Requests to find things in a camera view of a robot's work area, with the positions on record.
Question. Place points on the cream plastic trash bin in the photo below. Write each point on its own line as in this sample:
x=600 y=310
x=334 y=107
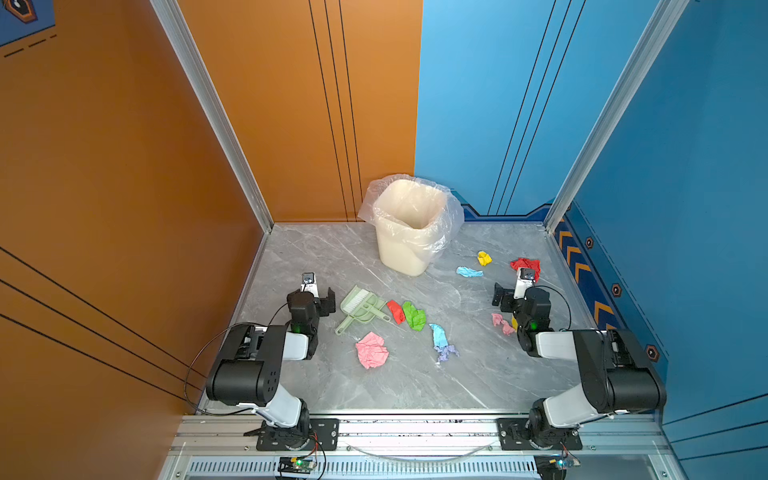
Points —
x=400 y=258

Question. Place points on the large pink paper scrap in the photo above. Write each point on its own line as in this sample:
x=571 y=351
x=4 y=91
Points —
x=371 y=351

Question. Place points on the clear plastic bin liner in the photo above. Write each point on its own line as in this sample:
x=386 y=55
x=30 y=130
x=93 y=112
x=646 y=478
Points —
x=416 y=213

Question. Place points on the yellow paper ball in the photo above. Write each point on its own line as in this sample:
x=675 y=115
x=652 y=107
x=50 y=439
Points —
x=484 y=258

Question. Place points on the right aluminium corner post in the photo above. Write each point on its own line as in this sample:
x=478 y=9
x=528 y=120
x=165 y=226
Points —
x=653 y=38

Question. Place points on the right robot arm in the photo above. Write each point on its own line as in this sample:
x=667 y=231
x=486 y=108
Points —
x=615 y=375

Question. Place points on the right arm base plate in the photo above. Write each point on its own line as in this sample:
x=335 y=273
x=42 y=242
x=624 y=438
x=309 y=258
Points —
x=516 y=434

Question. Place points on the purple paper scrap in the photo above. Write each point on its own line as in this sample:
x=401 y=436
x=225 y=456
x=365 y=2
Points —
x=444 y=352

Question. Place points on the right circuit board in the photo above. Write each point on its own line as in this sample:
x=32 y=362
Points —
x=554 y=468

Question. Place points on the left aluminium corner post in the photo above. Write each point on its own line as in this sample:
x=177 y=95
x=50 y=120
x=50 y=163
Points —
x=177 y=31

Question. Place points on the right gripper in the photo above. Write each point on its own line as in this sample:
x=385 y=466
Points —
x=504 y=299

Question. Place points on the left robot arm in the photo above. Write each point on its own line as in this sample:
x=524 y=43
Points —
x=246 y=372

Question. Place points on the small cyan paper scrap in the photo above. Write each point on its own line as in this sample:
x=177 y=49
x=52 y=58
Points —
x=468 y=272

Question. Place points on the light blue paper strip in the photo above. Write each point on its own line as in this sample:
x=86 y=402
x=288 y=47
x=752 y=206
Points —
x=440 y=341

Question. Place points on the red paper strip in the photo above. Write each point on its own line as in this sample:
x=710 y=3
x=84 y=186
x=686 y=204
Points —
x=396 y=311

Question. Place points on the crumpled red paper scrap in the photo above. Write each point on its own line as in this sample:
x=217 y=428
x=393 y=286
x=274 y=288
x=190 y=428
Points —
x=528 y=264

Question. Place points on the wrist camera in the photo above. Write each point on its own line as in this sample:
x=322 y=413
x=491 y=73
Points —
x=309 y=284
x=526 y=278

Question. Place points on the aluminium front rail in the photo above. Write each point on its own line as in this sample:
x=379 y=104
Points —
x=420 y=445

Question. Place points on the aluminium corner post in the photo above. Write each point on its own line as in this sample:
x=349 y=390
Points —
x=177 y=31
x=653 y=38

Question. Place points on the green plastic dustpan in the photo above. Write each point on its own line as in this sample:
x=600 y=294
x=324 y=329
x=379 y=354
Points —
x=348 y=320

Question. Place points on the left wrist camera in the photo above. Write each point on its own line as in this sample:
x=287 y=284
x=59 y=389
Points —
x=309 y=284

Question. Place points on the green paper scrap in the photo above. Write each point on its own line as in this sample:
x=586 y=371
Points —
x=416 y=318

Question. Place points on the small pink paper scrap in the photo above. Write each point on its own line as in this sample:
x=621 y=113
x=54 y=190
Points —
x=507 y=328

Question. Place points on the left green circuit board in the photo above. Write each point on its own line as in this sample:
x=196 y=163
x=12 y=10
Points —
x=298 y=467

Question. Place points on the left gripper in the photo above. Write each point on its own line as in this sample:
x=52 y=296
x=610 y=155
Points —
x=323 y=302

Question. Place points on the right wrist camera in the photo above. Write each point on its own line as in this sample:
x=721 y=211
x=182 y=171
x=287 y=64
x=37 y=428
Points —
x=526 y=278

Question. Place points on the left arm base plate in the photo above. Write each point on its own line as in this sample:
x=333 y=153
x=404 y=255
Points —
x=316 y=432

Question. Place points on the green hand brush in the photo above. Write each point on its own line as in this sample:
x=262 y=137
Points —
x=366 y=308

